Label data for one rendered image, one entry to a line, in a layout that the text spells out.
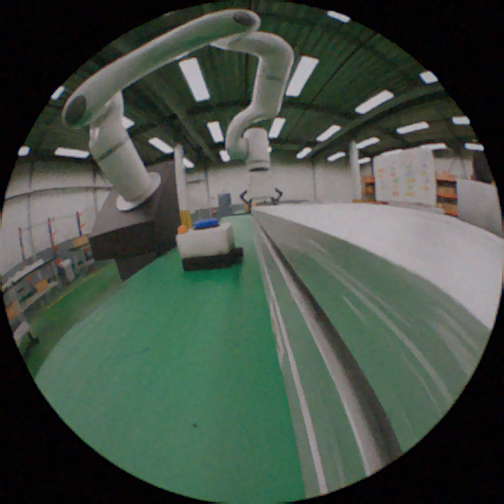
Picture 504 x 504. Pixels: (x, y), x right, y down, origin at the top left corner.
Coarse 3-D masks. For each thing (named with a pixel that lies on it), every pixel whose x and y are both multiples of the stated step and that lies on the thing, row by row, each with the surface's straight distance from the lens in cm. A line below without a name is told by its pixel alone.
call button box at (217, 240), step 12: (192, 228) 28; (204, 228) 23; (216, 228) 22; (228, 228) 22; (180, 240) 23; (192, 240) 22; (204, 240) 21; (216, 240) 21; (228, 240) 21; (180, 252) 23; (192, 252) 23; (204, 252) 22; (216, 252) 21; (228, 252) 21; (240, 252) 24; (192, 264) 23; (204, 264) 23; (216, 264) 22; (228, 264) 22
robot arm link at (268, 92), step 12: (264, 84) 52; (276, 84) 52; (264, 96) 52; (276, 96) 53; (252, 108) 53; (264, 108) 52; (276, 108) 54; (240, 120) 52; (252, 120) 52; (228, 132) 54; (240, 132) 52; (228, 144) 54; (240, 144) 54; (228, 156) 57; (240, 156) 56
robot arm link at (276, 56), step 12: (252, 36) 58; (264, 36) 56; (276, 36) 58; (228, 48) 60; (240, 48) 58; (252, 48) 55; (264, 48) 54; (276, 48) 54; (288, 48) 56; (264, 60) 54; (276, 60) 53; (288, 60) 55; (264, 72) 53; (276, 72) 52; (288, 72) 55
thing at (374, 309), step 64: (320, 256) 2; (384, 256) 1; (448, 256) 1; (320, 320) 4; (384, 320) 2; (448, 320) 1; (320, 384) 3; (384, 384) 2; (448, 384) 1; (320, 448) 5; (384, 448) 3
